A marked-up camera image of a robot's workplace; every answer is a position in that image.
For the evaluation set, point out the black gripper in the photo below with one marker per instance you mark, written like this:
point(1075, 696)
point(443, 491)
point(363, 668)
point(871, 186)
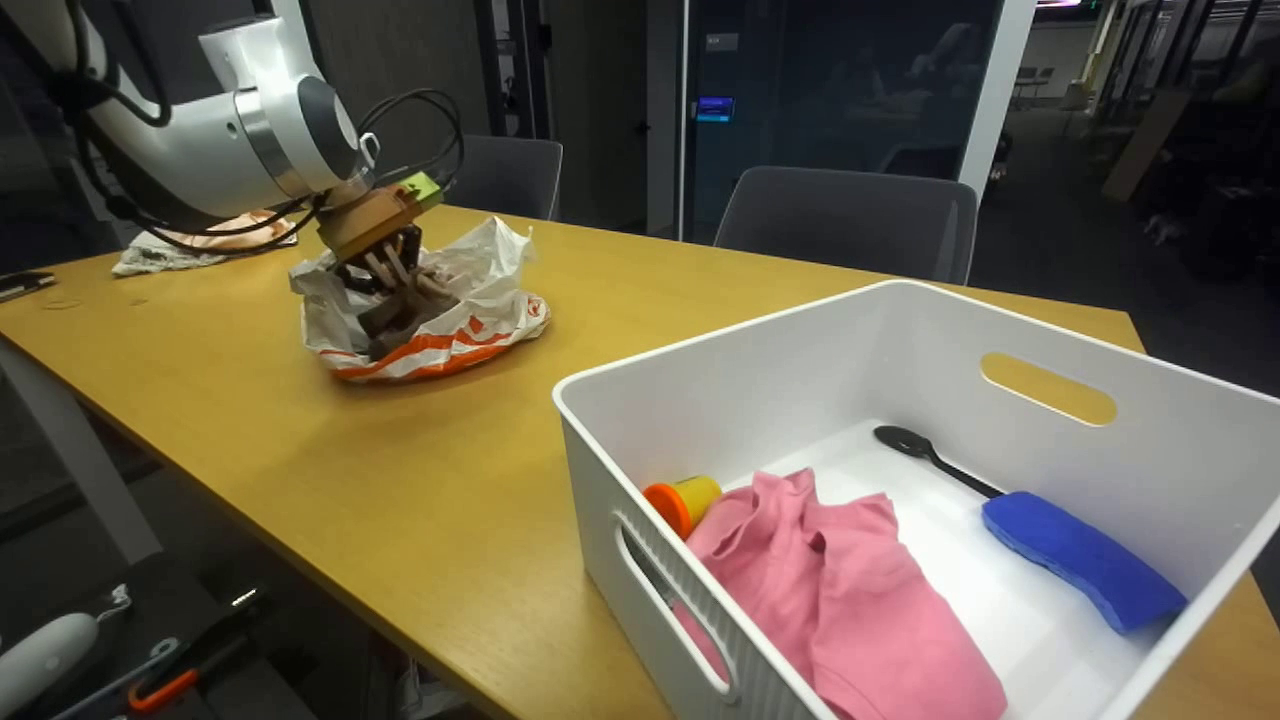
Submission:
point(383, 263)

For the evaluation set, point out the white orange plastic bag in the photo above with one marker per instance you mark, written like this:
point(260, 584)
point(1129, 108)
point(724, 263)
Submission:
point(466, 302)

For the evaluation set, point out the pink cloth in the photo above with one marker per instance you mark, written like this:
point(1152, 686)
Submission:
point(852, 602)

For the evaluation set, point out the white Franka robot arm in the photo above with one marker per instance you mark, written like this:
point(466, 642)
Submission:
point(201, 123)

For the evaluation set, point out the peach white crumpled cloth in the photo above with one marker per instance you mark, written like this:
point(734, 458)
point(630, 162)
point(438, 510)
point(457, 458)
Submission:
point(174, 248)

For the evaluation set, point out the orange yellow toy cup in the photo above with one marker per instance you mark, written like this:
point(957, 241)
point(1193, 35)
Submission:
point(682, 506)

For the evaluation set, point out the grey office chair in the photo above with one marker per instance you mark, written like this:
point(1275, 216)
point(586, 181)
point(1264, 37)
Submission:
point(852, 221)
point(522, 177)

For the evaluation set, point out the black marker pen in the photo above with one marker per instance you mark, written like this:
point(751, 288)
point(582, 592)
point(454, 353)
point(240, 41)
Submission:
point(24, 280)

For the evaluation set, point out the glowing blue screen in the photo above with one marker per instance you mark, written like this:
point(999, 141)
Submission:
point(714, 108)

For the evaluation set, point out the orange black hand tool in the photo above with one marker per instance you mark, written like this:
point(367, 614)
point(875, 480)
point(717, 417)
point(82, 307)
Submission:
point(166, 686)

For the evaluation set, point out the pale grey rounded object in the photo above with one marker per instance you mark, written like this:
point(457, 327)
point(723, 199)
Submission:
point(41, 661)

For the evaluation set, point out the white plastic storage bin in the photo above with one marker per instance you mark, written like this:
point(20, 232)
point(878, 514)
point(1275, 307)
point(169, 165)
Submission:
point(923, 345)

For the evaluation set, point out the black plastic spoon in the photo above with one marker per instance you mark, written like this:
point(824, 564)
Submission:
point(933, 458)

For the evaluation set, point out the blue scrub brush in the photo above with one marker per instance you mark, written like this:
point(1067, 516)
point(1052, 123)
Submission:
point(1083, 552)

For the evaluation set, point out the wooden wrist mount plate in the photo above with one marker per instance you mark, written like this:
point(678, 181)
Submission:
point(383, 211)

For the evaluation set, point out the white window frame post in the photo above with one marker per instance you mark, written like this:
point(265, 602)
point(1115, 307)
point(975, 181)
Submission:
point(999, 93)

